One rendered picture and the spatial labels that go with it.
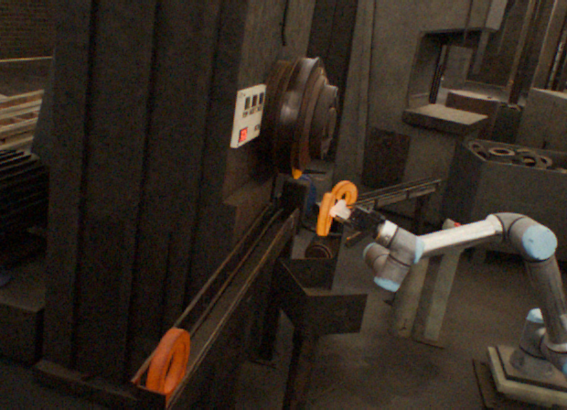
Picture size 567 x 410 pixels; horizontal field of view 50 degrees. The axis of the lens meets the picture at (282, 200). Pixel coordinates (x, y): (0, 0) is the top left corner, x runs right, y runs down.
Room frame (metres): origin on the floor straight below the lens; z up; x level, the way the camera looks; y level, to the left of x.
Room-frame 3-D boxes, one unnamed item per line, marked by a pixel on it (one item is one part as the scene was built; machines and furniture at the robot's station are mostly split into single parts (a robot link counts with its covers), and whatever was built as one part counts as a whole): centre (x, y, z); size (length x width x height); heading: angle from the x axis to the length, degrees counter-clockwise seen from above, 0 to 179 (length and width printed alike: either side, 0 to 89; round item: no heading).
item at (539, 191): (4.49, -1.77, 0.39); 1.03 x 0.83 x 0.77; 93
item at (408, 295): (2.86, -0.71, 0.26); 0.12 x 0.12 x 0.52
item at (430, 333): (2.87, -0.87, 0.31); 0.24 x 0.16 x 0.62; 168
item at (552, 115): (5.99, -2.65, 0.55); 1.10 x 0.53 x 1.10; 8
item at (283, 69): (2.37, 0.06, 1.12); 0.47 x 0.10 x 0.47; 168
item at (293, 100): (2.35, -0.02, 1.11); 0.47 x 0.06 x 0.47; 168
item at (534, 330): (2.46, -1.23, 0.33); 0.17 x 0.15 x 0.18; 17
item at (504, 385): (2.47, -1.23, 0.10); 0.32 x 0.32 x 0.04; 84
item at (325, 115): (2.33, -0.11, 1.11); 0.28 x 0.06 x 0.28; 168
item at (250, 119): (2.04, 0.16, 1.15); 0.26 x 0.02 x 0.18; 168
